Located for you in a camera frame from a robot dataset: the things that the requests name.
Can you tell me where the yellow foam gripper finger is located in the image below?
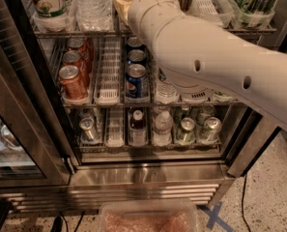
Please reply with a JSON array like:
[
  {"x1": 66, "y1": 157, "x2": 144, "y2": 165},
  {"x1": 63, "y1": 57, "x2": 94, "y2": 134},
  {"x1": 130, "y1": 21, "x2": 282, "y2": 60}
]
[{"x1": 112, "y1": 0, "x2": 139, "y2": 25}]

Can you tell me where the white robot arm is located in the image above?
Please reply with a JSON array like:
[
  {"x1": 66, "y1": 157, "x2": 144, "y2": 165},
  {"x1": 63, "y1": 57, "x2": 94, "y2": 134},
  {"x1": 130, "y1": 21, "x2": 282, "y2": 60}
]
[{"x1": 113, "y1": 0, "x2": 287, "y2": 131}]

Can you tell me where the clear water bottle top shelf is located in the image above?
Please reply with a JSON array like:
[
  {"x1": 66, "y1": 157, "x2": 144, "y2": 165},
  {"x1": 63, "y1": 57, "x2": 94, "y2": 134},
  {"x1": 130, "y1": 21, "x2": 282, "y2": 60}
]
[{"x1": 75, "y1": 0, "x2": 112, "y2": 32}]

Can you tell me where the empty white shelf tray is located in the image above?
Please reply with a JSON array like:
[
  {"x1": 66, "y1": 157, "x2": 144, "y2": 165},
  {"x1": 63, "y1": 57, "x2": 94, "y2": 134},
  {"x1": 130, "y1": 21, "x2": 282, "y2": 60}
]
[{"x1": 94, "y1": 38, "x2": 121, "y2": 105}]

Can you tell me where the water bottle middle shelf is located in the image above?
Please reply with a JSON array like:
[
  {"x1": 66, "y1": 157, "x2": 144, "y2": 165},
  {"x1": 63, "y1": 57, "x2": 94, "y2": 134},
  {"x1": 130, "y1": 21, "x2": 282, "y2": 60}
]
[{"x1": 156, "y1": 69, "x2": 179, "y2": 104}]

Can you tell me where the stainless steel fridge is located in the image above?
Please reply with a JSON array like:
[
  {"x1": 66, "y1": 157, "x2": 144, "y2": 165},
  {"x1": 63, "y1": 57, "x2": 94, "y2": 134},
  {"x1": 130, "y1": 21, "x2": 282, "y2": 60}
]
[{"x1": 0, "y1": 0, "x2": 276, "y2": 213}]

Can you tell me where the water bottle bottom shelf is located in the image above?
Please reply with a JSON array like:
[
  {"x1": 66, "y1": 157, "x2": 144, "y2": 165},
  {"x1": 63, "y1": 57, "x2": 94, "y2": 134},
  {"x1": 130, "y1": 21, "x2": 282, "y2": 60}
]
[{"x1": 154, "y1": 110, "x2": 173, "y2": 146}]

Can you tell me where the dark drink bottle white cap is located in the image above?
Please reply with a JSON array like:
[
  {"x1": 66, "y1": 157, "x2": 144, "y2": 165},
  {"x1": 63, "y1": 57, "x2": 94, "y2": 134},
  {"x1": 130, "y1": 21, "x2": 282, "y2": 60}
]
[{"x1": 129, "y1": 110, "x2": 147, "y2": 146}]

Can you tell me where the front green can middle shelf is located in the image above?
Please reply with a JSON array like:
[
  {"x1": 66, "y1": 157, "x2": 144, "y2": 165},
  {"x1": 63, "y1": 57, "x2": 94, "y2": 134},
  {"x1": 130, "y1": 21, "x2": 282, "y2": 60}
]
[{"x1": 214, "y1": 91, "x2": 234, "y2": 101}]

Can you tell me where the silver can bottom shelf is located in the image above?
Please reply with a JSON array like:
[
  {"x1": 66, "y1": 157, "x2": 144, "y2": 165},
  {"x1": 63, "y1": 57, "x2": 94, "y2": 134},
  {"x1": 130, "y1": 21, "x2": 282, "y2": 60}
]
[{"x1": 79, "y1": 117, "x2": 100, "y2": 141}]

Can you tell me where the left green can bottom shelf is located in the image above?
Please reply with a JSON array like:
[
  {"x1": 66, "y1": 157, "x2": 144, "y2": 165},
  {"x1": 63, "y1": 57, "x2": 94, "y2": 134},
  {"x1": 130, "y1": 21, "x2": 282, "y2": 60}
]
[{"x1": 176, "y1": 117, "x2": 195, "y2": 144}]

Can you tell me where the right green can bottom shelf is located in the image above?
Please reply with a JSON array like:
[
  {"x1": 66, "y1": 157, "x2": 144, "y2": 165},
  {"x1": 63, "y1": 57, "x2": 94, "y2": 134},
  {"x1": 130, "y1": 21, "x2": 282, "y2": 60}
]
[{"x1": 199, "y1": 117, "x2": 222, "y2": 143}]

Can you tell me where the glass fridge door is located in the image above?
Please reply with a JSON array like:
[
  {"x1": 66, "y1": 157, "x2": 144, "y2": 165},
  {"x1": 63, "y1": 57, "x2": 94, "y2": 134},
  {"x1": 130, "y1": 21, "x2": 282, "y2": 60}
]
[{"x1": 0, "y1": 0, "x2": 73, "y2": 189}]

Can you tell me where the back blue pepsi can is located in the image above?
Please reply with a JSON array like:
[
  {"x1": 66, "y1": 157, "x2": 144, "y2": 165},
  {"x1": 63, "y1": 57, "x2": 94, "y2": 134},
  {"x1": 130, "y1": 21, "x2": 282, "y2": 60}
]
[{"x1": 126, "y1": 37, "x2": 145, "y2": 51}]

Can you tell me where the blue pepsi can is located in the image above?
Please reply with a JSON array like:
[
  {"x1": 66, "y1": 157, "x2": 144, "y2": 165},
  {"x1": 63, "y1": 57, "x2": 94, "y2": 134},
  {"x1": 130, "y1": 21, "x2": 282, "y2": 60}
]
[
  {"x1": 127, "y1": 49, "x2": 146, "y2": 66},
  {"x1": 126, "y1": 37, "x2": 145, "y2": 51},
  {"x1": 126, "y1": 64, "x2": 148, "y2": 99}
]

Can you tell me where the middle blue pepsi can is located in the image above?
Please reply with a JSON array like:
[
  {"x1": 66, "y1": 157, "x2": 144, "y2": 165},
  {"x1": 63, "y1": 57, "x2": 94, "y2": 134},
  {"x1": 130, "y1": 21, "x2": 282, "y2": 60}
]
[{"x1": 127, "y1": 49, "x2": 146, "y2": 66}]

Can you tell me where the back red soda can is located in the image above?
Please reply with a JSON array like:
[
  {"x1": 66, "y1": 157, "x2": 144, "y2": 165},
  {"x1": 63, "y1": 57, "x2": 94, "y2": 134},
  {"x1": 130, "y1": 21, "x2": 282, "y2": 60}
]
[{"x1": 66, "y1": 38, "x2": 93, "y2": 73}]

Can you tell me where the red soda can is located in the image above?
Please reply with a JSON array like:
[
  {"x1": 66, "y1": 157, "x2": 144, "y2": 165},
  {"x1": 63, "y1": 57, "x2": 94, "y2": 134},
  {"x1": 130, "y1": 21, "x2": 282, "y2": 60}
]
[
  {"x1": 59, "y1": 65, "x2": 87, "y2": 100},
  {"x1": 62, "y1": 50, "x2": 90, "y2": 86},
  {"x1": 66, "y1": 38, "x2": 93, "y2": 73}
]

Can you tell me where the middle red soda can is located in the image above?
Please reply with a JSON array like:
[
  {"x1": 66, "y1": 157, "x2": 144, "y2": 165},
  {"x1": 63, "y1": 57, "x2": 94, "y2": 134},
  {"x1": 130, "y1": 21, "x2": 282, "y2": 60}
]
[{"x1": 62, "y1": 50, "x2": 90, "y2": 86}]

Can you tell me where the front blue pepsi can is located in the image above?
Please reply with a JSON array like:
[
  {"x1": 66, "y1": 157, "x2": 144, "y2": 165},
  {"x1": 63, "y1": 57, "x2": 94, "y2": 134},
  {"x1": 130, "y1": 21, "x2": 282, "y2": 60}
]
[{"x1": 126, "y1": 64, "x2": 148, "y2": 99}]

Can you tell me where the front red soda can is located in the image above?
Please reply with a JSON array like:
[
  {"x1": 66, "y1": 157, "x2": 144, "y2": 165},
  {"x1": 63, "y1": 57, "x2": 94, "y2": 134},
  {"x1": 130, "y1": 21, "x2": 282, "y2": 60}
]
[{"x1": 59, "y1": 65, "x2": 87, "y2": 100}]

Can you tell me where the clear plastic bin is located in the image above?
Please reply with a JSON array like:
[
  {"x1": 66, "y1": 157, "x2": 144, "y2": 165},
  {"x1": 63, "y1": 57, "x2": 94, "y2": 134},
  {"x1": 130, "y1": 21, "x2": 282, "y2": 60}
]
[{"x1": 98, "y1": 199, "x2": 198, "y2": 232}]

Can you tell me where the blue tape cross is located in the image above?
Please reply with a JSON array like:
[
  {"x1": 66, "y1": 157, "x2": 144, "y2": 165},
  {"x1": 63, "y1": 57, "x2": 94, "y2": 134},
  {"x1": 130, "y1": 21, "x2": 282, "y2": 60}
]
[{"x1": 200, "y1": 202, "x2": 234, "y2": 232}]

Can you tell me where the black cable on floor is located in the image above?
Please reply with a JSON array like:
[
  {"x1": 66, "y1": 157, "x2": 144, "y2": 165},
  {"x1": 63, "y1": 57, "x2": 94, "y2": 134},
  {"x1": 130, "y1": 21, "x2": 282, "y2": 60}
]
[{"x1": 240, "y1": 173, "x2": 254, "y2": 232}]

